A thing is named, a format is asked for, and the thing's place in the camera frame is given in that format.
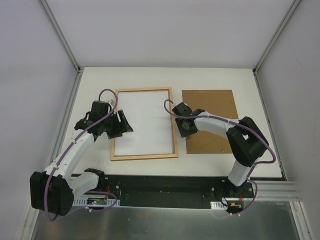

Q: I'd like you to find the white photo paper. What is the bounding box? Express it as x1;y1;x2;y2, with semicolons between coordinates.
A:
113;90;174;156

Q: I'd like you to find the wooden picture frame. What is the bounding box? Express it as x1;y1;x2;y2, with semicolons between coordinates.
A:
110;86;180;162

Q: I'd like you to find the brown backing board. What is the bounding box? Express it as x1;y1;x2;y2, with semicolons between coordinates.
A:
182;89;239;154

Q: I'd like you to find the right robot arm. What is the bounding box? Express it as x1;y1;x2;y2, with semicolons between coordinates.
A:
172;102;270;198

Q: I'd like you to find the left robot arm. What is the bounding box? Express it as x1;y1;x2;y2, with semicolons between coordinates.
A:
29;100;133;216

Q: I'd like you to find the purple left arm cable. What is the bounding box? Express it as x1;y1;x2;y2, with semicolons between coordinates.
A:
46;87;119;223

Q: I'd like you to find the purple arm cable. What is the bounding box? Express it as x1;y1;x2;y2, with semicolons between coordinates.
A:
46;87;119;223
163;99;277;220

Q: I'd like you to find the left aluminium corner post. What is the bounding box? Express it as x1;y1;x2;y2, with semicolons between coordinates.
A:
37;0;84;74

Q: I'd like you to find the aluminium corner post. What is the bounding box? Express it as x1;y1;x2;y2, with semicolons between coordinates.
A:
252;0;303;76
37;0;84;74

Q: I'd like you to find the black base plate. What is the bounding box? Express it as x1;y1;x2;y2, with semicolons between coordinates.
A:
82;175;254;209

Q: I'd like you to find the left white cable duct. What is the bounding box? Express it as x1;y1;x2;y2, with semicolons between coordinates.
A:
72;196;120;208

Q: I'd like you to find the white cable duct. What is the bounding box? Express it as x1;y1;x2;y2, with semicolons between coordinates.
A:
210;201;228;210
72;196;120;208

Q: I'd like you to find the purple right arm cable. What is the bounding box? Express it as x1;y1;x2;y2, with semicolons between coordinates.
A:
163;99;277;220

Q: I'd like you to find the right white cable duct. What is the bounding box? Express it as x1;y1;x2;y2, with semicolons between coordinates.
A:
210;201;228;210

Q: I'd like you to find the aluminium front rail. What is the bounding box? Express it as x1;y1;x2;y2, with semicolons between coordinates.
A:
69;175;303;201

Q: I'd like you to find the right aluminium corner post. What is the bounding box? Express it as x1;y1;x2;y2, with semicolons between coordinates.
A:
252;0;303;76

